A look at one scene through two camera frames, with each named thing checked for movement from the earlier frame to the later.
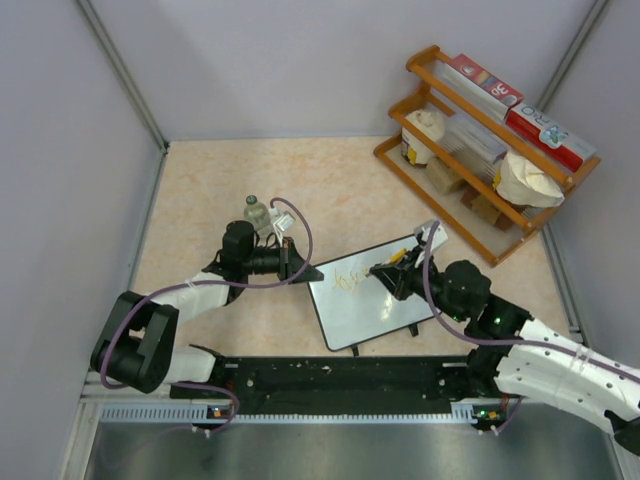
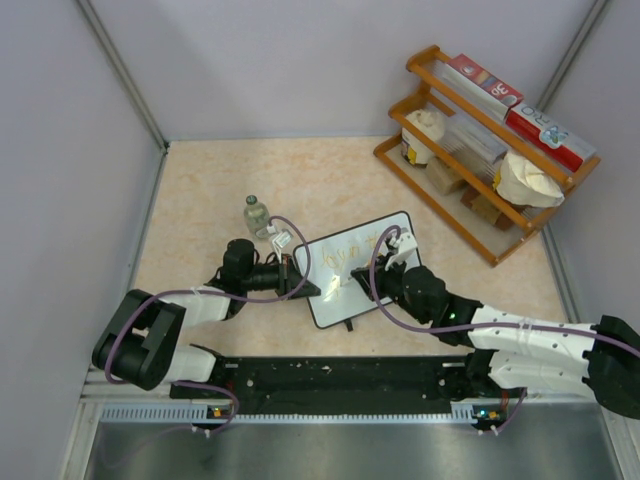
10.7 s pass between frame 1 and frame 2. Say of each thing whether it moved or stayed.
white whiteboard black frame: moved
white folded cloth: stayed
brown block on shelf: stayed
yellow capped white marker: moved
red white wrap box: stayed
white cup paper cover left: stayed
